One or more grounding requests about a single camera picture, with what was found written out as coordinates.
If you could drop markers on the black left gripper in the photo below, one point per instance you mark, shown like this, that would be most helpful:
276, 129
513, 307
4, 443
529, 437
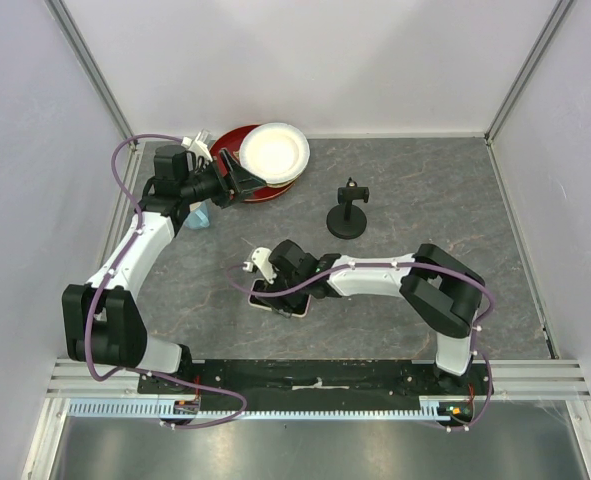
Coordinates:
240, 178

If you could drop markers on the red round tray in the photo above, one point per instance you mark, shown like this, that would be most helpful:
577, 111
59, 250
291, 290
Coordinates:
232, 141

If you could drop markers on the aluminium frame post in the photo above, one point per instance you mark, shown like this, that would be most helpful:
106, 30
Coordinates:
543, 41
73, 35

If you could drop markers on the pink smartphone black screen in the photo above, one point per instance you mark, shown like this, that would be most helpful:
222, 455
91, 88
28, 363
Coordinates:
260, 297

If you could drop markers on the patterned plate under white plate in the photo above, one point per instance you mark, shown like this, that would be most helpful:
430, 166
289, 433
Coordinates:
276, 168

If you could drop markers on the light blue cable duct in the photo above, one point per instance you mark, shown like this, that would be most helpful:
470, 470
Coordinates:
427, 410

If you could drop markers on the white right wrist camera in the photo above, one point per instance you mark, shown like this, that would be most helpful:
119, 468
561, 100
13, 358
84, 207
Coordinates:
258, 261

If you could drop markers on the white paper plate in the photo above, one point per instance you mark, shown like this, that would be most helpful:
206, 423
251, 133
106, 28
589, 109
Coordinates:
276, 136

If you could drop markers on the aluminium frame post left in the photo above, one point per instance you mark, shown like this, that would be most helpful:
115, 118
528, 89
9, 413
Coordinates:
73, 35

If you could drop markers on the aluminium front rail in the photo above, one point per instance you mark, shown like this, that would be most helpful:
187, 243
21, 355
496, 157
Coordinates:
512, 380

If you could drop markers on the aluminium frame post right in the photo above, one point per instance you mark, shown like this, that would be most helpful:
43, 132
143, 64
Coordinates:
543, 41

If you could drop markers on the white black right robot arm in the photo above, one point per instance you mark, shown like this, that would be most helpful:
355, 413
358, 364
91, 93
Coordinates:
444, 292

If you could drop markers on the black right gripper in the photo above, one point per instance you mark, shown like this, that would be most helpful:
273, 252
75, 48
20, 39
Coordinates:
276, 283

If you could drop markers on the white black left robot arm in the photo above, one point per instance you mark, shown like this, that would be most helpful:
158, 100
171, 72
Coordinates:
102, 322

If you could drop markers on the black phone stand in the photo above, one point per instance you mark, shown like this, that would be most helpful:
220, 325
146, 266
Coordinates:
346, 220

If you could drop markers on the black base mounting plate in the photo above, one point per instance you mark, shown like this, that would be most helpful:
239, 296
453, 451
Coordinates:
321, 384

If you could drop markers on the blue white paper cup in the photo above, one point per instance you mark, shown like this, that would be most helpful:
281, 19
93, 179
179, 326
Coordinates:
198, 217

